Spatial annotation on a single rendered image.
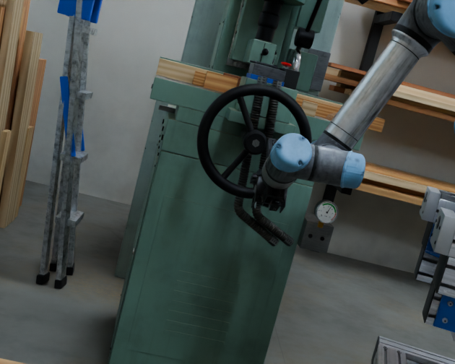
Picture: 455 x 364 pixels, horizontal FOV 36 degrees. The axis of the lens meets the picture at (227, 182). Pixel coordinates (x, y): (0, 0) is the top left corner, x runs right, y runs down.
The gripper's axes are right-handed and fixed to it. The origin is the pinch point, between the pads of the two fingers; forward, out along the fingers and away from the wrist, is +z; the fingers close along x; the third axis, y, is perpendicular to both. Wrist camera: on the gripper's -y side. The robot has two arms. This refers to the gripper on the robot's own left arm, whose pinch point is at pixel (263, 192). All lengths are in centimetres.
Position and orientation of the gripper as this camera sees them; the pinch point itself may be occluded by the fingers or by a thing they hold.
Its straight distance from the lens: 174.5
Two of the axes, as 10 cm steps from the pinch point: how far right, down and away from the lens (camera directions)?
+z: -1.4, 3.2, 9.4
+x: 9.8, 1.8, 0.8
